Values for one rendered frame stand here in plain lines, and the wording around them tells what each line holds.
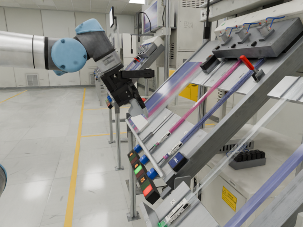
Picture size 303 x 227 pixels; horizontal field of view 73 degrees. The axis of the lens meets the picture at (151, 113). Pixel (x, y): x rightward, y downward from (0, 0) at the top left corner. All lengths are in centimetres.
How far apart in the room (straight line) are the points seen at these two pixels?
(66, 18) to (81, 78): 238
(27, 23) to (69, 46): 915
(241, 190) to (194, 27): 169
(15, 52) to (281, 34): 74
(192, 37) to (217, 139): 165
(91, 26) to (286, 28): 61
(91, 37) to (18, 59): 22
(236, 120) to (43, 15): 921
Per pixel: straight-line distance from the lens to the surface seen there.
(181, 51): 216
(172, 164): 62
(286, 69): 78
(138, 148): 92
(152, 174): 73
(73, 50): 51
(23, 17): 971
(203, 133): 70
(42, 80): 953
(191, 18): 223
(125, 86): 68
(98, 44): 66
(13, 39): 54
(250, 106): 71
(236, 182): 90
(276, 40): 80
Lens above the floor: 107
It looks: 14 degrees down
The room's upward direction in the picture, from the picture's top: straight up
